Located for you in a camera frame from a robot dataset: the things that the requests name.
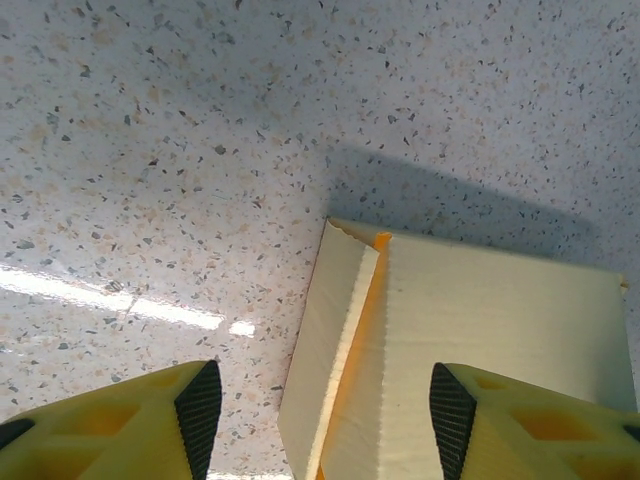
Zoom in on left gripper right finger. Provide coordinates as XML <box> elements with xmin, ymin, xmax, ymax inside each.
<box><xmin>430</xmin><ymin>361</ymin><xmax>640</xmax><ymax>480</ymax></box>

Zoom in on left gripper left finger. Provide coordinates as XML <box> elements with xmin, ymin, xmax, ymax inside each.
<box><xmin>0</xmin><ymin>358</ymin><xmax>223</xmax><ymax>480</ymax></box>

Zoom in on yellow paper box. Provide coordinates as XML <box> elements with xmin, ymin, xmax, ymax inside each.
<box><xmin>277</xmin><ymin>215</ymin><xmax>630</xmax><ymax>480</ymax></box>

